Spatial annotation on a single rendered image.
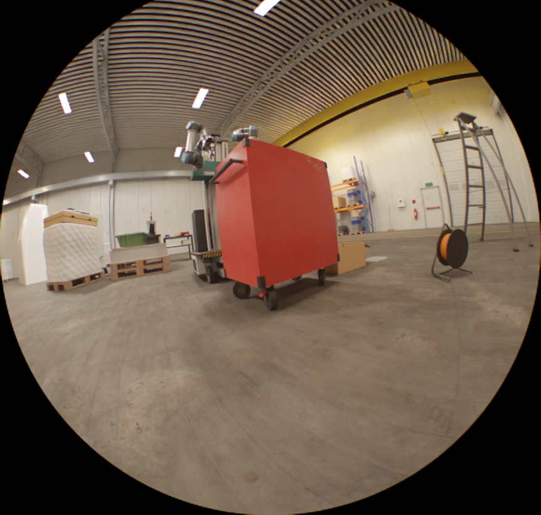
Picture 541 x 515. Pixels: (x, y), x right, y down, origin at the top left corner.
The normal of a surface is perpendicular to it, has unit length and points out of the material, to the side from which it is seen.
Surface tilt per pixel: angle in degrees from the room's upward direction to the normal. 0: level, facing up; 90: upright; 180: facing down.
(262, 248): 90
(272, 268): 90
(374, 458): 0
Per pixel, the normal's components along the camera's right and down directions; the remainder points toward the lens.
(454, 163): -0.79, 0.12
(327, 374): -0.11, -0.99
